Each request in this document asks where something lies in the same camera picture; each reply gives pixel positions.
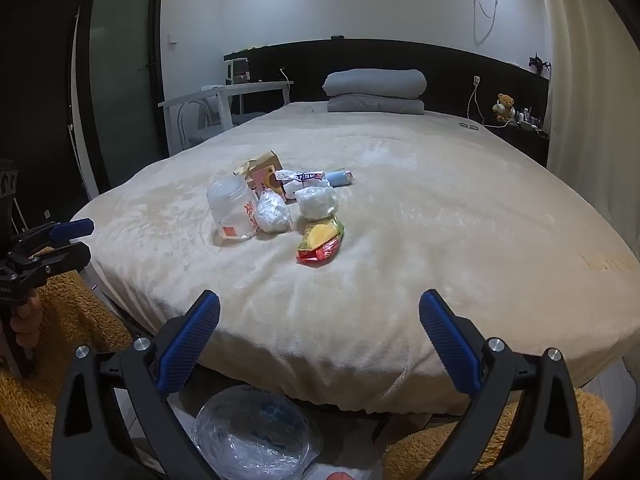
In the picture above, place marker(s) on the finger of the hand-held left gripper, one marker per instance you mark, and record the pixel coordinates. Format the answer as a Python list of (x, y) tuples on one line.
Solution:
[(65, 257), (75, 228)]

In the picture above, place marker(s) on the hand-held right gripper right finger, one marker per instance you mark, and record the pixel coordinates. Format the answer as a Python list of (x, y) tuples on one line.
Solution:
[(450, 345)]

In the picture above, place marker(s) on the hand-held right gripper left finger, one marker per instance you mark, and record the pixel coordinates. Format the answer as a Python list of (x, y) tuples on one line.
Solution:
[(190, 345)]

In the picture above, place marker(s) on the clear plastic cup red print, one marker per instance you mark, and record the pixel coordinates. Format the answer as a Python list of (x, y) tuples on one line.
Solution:
[(230, 205)]

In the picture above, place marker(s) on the silver wrapper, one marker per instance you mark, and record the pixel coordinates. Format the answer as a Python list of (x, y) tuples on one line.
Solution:
[(274, 212)]

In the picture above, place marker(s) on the yellow red snack packet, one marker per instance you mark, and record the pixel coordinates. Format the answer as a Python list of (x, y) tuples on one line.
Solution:
[(320, 240)]

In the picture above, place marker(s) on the pink drink carton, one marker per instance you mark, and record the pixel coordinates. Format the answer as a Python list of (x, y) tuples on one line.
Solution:
[(267, 180)]

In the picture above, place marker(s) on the white tissue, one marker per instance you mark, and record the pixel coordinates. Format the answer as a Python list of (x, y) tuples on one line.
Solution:
[(316, 202)]

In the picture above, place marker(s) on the brown paper bag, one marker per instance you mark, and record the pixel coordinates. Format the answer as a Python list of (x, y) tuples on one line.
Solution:
[(260, 161)]

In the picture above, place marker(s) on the small light blue packet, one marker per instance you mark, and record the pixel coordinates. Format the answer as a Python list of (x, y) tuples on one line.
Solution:
[(339, 177)]

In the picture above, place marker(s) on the white blue carton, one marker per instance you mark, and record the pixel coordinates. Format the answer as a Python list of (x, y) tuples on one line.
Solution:
[(305, 177)]

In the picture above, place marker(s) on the person's left hand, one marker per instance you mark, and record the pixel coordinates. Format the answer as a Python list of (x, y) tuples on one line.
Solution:
[(26, 322)]

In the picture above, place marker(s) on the person's right leg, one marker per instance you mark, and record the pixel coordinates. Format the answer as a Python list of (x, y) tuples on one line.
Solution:
[(430, 452)]

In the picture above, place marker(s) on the beige bed blanket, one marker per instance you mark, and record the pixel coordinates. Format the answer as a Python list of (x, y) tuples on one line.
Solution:
[(425, 235)]

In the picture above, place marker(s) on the frosted glass door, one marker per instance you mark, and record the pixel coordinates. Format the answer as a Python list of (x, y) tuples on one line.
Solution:
[(120, 60)]

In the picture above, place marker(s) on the white chair with grey cushion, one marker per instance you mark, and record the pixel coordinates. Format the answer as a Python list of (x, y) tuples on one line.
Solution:
[(247, 117)]

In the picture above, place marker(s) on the black nightstand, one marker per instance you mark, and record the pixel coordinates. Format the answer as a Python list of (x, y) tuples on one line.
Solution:
[(520, 142)]

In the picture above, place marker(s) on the eyeglasses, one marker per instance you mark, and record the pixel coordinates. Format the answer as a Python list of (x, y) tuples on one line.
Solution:
[(470, 125)]

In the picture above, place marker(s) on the small white appliance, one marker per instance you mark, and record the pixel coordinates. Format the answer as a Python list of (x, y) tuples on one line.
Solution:
[(238, 71)]

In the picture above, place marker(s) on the brown teddy bear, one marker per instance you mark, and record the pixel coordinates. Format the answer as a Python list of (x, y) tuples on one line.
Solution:
[(504, 107)]

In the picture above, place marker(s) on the folded grey quilt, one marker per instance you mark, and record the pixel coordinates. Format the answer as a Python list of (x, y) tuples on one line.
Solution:
[(375, 82)]

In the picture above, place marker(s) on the black headboard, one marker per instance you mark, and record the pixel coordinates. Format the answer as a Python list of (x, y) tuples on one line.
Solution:
[(400, 55)]

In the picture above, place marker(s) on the dark potted plant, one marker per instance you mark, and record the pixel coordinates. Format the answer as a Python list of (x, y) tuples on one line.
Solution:
[(539, 63)]

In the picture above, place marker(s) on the cream curtain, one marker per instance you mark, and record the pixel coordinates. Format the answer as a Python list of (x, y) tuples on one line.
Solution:
[(590, 85)]

